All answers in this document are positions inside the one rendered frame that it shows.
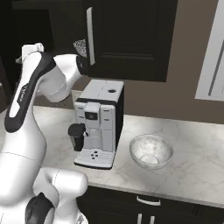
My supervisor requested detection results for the dark wall cabinet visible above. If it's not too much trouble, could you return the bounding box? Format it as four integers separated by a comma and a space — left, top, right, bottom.
0, 0, 88, 60

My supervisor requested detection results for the dark cabinet door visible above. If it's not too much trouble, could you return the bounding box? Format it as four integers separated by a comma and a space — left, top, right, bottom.
86, 0, 179, 83

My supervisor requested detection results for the grey coffee machine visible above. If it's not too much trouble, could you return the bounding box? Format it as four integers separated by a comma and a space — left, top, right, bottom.
67, 79, 126, 171

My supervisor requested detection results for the white cabinet door handle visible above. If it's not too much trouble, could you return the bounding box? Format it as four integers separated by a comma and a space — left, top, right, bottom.
86, 6, 96, 67

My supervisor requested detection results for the white drawer handle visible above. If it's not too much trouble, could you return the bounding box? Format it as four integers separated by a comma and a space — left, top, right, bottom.
136, 195, 162, 207

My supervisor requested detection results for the dark drawer front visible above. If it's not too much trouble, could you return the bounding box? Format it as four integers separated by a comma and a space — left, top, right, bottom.
76, 185, 224, 224

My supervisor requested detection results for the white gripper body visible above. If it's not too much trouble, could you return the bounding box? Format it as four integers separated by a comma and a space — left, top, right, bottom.
15, 42, 46, 65

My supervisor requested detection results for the white framed window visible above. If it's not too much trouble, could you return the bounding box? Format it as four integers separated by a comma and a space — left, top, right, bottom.
194, 0, 224, 102

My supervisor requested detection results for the white marbled bowl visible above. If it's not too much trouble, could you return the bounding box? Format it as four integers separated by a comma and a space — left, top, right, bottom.
129, 133, 174, 172

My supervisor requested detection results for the metal mesh tea strainer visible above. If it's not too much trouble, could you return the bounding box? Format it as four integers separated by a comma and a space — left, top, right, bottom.
73, 38, 88, 59

